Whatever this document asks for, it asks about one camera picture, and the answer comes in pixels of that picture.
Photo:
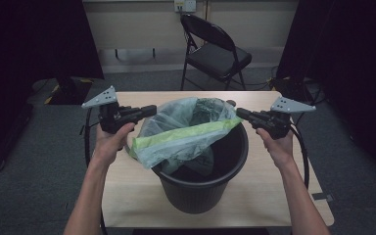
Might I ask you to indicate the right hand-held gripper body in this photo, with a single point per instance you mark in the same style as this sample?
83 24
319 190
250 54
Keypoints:
275 125

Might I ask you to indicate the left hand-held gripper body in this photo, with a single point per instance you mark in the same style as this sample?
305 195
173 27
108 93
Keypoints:
111 119

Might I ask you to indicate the floral print plastic bag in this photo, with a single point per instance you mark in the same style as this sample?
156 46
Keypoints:
182 137

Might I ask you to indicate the black plastic trash bin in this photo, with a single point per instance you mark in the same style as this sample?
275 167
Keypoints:
192 199

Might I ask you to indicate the person's right hand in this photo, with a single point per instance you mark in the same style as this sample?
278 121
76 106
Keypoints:
280 150

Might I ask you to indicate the person's left hand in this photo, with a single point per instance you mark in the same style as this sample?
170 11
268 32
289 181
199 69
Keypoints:
109 147

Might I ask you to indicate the small dark round object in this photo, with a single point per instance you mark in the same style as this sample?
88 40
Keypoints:
231 103

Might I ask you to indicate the black stand base yellow stripes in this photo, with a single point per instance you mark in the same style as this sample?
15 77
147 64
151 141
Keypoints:
68 91

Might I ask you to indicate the black folding chair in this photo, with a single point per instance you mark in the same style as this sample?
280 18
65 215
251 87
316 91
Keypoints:
218 58

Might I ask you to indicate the dark tape strip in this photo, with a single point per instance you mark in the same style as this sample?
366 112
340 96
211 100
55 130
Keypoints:
323 197

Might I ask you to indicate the black curtain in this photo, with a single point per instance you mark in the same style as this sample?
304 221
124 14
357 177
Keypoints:
349 49
29 49

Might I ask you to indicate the white wall outlet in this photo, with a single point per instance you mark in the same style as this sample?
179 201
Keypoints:
185 5

